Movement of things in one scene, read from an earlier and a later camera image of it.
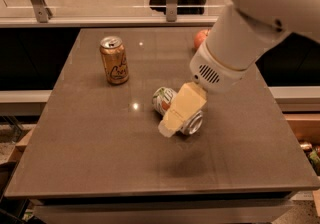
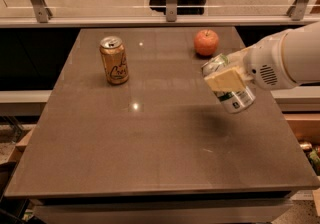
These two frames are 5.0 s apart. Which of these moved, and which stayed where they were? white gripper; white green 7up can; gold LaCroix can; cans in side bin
Moved: white green 7up can; white gripper
Stayed: cans in side bin; gold LaCroix can
